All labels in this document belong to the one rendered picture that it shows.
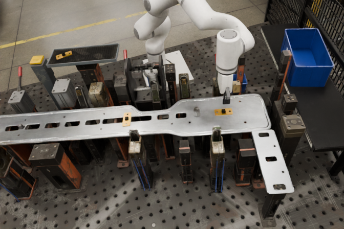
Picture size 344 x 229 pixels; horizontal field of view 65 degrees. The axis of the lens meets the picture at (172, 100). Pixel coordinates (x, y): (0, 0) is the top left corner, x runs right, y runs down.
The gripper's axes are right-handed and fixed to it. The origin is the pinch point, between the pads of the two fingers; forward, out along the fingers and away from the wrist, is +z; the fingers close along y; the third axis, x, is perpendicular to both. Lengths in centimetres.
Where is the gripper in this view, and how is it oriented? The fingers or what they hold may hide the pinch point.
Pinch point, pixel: (224, 94)
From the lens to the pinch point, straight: 123.0
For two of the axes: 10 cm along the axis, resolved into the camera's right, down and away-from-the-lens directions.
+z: 0.9, 6.8, 7.3
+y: 0.2, 7.3, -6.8
